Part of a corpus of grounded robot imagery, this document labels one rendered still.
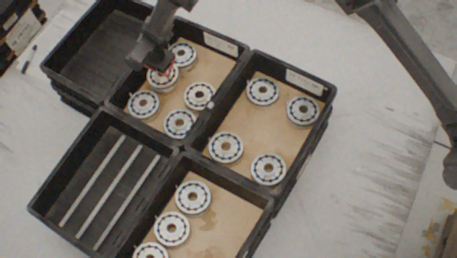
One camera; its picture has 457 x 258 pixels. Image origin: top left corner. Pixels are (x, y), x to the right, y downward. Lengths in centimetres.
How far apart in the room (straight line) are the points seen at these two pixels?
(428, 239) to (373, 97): 88
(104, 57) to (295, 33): 71
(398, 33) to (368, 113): 88
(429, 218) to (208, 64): 133
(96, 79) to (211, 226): 65
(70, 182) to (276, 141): 65
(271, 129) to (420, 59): 72
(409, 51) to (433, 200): 162
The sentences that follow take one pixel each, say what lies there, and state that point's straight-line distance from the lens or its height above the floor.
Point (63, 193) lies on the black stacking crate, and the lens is 155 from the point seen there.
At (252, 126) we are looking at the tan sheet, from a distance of 153.
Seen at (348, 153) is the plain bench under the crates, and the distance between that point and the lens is 166.
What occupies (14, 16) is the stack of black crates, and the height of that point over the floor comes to 51.
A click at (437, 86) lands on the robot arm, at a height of 143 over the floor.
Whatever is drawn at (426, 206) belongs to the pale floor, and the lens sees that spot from 244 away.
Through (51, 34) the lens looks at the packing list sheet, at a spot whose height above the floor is 70.
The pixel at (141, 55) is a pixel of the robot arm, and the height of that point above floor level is 110.
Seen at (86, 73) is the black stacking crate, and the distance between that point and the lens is 174.
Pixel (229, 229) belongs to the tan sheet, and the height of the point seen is 83.
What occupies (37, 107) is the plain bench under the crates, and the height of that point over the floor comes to 70.
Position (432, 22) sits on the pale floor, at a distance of 306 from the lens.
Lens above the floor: 218
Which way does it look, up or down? 62 degrees down
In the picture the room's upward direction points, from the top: 5 degrees counter-clockwise
